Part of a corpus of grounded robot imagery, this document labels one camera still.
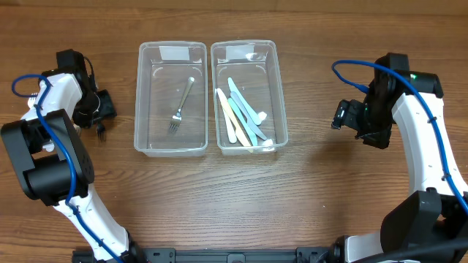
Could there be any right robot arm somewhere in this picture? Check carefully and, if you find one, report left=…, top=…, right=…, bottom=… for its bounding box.
left=324, top=53, right=467, bottom=262

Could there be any left blue cable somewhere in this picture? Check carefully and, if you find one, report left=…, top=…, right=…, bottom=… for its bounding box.
left=10, top=74, right=125, bottom=263

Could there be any clear plastic container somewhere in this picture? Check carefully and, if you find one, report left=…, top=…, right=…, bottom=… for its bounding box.
left=134, top=41, right=208, bottom=157
left=211, top=40, right=288, bottom=153

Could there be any white plastic knife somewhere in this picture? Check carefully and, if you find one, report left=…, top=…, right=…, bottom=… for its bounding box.
left=216, top=88, right=237, bottom=144
left=230, top=91, right=267, bottom=140
left=227, top=77, right=262, bottom=126

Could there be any right blue cable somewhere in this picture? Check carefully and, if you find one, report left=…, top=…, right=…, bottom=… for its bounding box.
left=331, top=59, right=468, bottom=216

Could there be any cream yellow plastic knife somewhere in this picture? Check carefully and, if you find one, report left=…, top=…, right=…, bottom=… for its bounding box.
left=216, top=88, right=253, bottom=156

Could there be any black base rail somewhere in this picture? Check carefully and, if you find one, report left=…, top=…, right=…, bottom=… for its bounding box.
left=71, top=246, right=468, bottom=263

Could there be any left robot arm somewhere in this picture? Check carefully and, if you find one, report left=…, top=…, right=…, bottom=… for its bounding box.
left=1, top=49, right=147, bottom=262

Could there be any right clear plastic container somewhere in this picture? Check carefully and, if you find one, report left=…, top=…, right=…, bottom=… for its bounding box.
left=211, top=40, right=288, bottom=153

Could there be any light blue plastic knife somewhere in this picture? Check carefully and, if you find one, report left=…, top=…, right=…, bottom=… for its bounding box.
left=228, top=98, right=258, bottom=146

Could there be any short metal fork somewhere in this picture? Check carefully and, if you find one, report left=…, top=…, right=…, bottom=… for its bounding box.
left=97, top=122, right=106, bottom=142

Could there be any blue cable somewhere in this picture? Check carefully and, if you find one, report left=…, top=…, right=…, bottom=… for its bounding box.
left=331, top=59, right=468, bottom=216
left=10, top=74, right=125, bottom=263

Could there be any long metal fork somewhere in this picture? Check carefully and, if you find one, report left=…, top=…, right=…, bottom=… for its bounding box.
left=169, top=77, right=195, bottom=134

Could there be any left clear plastic container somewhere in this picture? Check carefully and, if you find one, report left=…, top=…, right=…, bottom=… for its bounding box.
left=134, top=41, right=208, bottom=157

